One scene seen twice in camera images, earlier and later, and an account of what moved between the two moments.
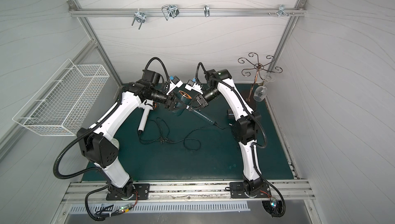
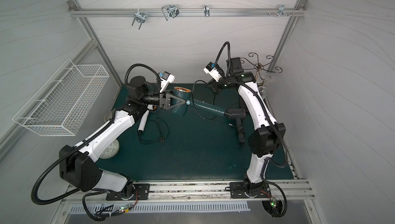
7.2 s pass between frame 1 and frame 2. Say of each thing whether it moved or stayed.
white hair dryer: stayed
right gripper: moved
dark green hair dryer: stayed
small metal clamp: stayed
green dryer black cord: moved
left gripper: stayed
